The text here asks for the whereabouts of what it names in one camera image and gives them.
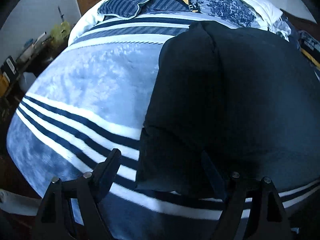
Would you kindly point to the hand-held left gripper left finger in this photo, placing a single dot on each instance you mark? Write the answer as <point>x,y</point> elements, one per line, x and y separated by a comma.
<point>107,172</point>

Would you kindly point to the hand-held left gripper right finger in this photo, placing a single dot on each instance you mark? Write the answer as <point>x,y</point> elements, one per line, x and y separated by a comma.
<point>212,173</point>

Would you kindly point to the black down jacket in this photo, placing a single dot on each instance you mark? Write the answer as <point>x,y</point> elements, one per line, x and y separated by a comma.
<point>237,92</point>

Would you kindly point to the blue striped bed sheet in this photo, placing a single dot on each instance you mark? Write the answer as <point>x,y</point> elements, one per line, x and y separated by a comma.
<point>87,80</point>

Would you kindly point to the white plastic object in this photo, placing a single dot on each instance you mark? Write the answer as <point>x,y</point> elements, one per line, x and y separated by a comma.
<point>15,201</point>

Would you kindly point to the clear plastic jug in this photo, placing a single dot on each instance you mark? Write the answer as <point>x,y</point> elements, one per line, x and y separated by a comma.
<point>27,81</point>

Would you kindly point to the dark wooden side table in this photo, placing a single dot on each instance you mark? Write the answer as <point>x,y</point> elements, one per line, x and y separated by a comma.
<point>32,58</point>

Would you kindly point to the yellow pot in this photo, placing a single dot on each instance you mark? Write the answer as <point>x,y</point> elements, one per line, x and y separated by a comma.
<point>3,83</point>

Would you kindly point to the black kitchen appliance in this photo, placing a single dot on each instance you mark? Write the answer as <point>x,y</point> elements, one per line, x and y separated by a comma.
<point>9,66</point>

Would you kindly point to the white cooking pot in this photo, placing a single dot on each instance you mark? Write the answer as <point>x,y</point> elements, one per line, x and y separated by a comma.
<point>30,48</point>

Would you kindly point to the yellow-green plastic bag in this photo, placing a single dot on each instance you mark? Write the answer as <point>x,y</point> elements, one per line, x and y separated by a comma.
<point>61,32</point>

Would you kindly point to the white mattress cover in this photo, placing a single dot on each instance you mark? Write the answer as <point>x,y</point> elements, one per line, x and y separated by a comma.
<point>80,27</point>

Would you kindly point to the lettered pillow with yellow stripe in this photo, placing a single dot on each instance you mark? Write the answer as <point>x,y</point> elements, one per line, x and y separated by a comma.
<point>311,45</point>

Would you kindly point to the thin dark pole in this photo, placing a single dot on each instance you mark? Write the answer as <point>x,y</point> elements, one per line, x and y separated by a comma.
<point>61,15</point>

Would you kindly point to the blue floral duvet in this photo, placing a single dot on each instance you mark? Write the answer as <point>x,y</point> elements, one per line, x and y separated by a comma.
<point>225,7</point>

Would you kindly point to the blue striped pillow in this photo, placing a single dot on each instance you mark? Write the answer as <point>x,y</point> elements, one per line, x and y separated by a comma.
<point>120,2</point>

